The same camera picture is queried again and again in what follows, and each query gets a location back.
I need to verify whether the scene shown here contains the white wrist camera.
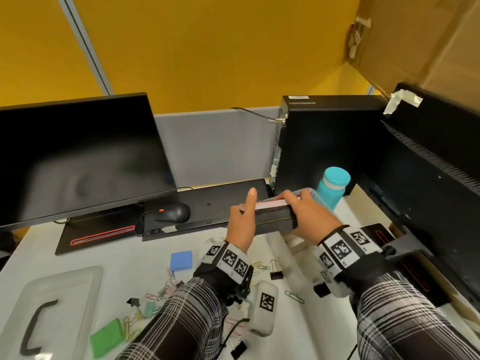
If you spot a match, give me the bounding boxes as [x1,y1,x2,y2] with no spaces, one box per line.
[313,271,353,299]
[247,280,280,337]

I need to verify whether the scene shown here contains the person's right hand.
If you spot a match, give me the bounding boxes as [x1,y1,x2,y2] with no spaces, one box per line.
[279,190,343,246]

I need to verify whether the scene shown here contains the black marker wristband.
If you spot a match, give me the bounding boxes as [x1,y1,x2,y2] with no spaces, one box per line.
[193,241,254,302]
[313,225,397,293]

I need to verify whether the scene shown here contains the black cable with metal plug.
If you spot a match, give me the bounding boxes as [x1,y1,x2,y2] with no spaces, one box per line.
[230,106,288,124]

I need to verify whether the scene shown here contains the black rectangular box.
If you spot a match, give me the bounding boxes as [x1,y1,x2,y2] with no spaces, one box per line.
[253,204,299,237]

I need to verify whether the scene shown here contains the teal water bottle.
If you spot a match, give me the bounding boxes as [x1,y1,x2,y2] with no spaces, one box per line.
[316,166,352,212]

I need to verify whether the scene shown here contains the beige tape strip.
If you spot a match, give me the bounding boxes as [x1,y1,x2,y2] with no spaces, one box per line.
[347,16,373,63]

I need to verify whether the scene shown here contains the person's right forearm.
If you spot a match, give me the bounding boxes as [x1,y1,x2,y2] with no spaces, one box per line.
[352,271,480,360]

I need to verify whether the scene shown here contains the person's left forearm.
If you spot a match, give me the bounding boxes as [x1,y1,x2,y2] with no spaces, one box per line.
[116,276,230,360]

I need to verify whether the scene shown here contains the brown cardboard box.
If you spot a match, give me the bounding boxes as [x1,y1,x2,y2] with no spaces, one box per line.
[347,0,480,114]

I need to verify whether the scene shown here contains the black monitor rear side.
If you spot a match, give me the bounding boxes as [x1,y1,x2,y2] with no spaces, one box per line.
[358,82,480,310]

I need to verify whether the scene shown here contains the black keyboard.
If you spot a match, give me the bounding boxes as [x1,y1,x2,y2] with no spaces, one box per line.
[141,178,273,242]

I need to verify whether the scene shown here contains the black computer mouse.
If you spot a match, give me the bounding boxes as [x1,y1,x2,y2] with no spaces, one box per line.
[154,202,191,224]

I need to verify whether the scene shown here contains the black monitor stand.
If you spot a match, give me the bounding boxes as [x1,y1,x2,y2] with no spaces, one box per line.
[365,222,451,309]

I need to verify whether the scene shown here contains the black computer monitor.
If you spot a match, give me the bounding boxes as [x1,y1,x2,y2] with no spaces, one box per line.
[0,93,178,230]

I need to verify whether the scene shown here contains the thin black camera cable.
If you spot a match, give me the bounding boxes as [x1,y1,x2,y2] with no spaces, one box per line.
[217,317,251,360]

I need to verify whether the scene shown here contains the white tape piece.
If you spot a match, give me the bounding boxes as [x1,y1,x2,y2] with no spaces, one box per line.
[383,88,424,116]

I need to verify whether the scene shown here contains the black monitor base red stripe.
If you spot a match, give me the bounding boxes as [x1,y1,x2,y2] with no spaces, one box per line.
[55,203,146,256]

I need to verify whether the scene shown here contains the blue eraser block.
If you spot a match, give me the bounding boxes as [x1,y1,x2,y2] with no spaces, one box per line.
[170,250,193,273]

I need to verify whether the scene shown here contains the black computer tower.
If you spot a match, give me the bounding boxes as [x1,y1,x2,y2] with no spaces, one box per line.
[273,95,388,198]

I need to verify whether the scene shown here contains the pink note pad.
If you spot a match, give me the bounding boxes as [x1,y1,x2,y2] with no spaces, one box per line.
[240,198,290,213]

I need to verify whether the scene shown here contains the grey desk partition panel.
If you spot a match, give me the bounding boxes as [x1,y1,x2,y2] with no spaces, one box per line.
[153,106,283,189]

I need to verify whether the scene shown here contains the scattered coloured paper clips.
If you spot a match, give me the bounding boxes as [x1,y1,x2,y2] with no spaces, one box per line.
[122,236,306,343]

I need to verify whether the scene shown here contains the clear lid with black handle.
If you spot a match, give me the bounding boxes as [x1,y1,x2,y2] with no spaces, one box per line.
[0,265,104,360]

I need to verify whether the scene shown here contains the green eraser block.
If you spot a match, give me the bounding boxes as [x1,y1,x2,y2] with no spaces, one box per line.
[89,318,126,359]

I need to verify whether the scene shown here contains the person's left hand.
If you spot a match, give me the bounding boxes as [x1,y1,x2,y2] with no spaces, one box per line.
[225,188,258,254]

